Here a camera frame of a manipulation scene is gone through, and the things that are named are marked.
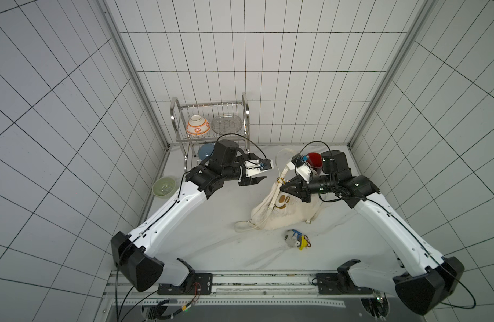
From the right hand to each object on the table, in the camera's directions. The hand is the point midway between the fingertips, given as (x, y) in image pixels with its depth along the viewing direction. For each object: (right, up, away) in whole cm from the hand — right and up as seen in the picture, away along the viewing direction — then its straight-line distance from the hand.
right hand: (276, 189), depth 68 cm
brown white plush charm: (+2, -4, -1) cm, 4 cm away
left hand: (-6, +7, +4) cm, 10 cm away
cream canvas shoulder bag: (0, -7, +1) cm, 7 cm away
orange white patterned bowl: (-32, +25, +18) cm, 44 cm away
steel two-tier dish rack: (-42, +32, +24) cm, 58 cm away
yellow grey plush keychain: (+10, -22, +12) cm, 27 cm away
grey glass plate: (-20, +27, +23) cm, 40 cm away
